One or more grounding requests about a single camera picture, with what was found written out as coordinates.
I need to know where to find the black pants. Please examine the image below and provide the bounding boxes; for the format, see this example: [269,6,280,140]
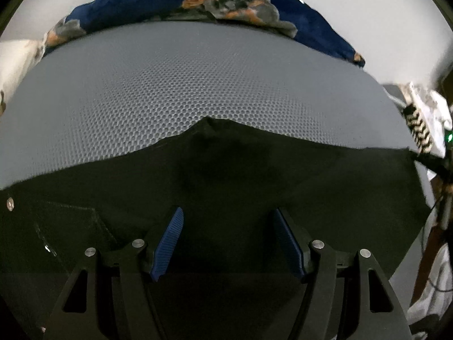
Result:
[1,118,428,339]

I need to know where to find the black white zigzag knit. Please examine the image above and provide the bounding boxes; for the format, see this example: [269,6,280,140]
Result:
[401,104,433,154]

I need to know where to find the grey mesh mattress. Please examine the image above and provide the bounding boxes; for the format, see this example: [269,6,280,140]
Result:
[1,22,412,187]

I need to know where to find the white floral pillow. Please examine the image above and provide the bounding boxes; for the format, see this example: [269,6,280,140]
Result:
[1,39,44,114]

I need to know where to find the navy floral blanket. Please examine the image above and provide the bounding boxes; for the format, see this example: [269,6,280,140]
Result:
[44,0,366,68]

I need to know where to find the black cable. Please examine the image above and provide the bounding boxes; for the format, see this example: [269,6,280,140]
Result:
[418,186,448,291]

